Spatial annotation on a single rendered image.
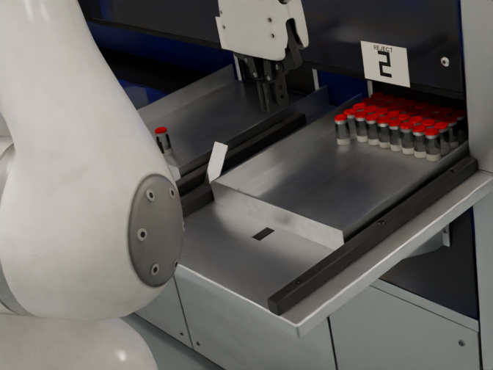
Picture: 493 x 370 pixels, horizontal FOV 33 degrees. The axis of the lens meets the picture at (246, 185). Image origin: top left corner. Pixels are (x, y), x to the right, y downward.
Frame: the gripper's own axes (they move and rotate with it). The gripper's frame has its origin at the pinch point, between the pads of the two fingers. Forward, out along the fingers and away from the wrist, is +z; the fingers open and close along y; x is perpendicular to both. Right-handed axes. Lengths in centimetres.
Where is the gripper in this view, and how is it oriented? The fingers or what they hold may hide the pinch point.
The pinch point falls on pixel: (273, 92)
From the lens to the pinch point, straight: 101.2
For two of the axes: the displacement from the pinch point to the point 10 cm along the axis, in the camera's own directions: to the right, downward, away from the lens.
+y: -6.6, -2.5, 7.1
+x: -7.3, 4.4, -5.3
